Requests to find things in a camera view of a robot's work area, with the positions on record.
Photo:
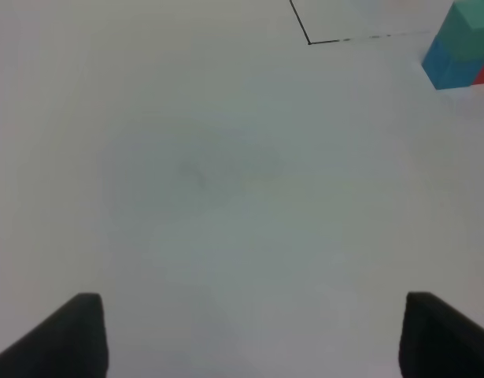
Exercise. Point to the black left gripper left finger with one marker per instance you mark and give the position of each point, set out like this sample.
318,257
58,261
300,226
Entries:
71,342

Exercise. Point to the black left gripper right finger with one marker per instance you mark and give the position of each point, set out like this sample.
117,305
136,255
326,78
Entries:
438,340

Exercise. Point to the blue block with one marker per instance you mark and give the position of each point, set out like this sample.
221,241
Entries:
446,72

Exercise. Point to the green block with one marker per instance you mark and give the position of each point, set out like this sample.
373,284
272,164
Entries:
462,31

